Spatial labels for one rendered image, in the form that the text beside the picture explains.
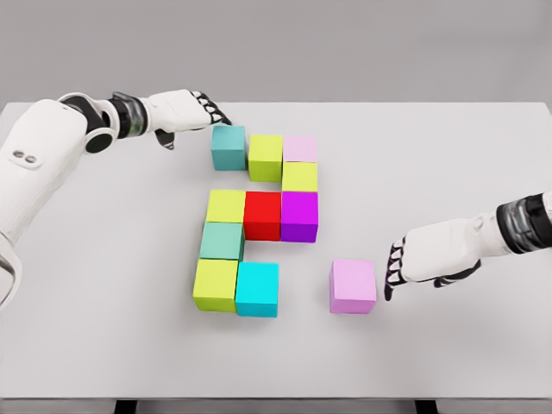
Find cyan cube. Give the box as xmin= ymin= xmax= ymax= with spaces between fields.
xmin=235 ymin=260 xmax=280 ymax=319

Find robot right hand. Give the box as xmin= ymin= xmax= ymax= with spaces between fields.
xmin=383 ymin=225 xmax=482 ymax=303

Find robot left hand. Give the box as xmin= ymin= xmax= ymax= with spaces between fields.
xmin=151 ymin=89 xmax=234 ymax=152

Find teal cube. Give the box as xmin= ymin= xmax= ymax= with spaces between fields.
xmin=210 ymin=124 xmax=247 ymax=172

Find pale pink cube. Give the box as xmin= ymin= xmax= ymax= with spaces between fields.
xmin=282 ymin=135 xmax=318 ymax=165

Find purple cube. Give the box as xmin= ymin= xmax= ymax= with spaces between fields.
xmin=279 ymin=191 xmax=320 ymax=243

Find sea-green cube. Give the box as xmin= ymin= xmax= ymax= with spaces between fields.
xmin=198 ymin=221 xmax=246 ymax=262

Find red cube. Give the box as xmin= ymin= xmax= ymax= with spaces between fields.
xmin=242 ymin=191 xmax=283 ymax=242

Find yellow-green cube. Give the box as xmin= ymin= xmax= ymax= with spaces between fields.
xmin=248 ymin=134 xmax=285 ymax=184
xmin=281 ymin=160 xmax=319 ymax=193
xmin=191 ymin=258 xmax=240 ymax=313
xmin=205 ymin=189 xmax=247 ymax=225

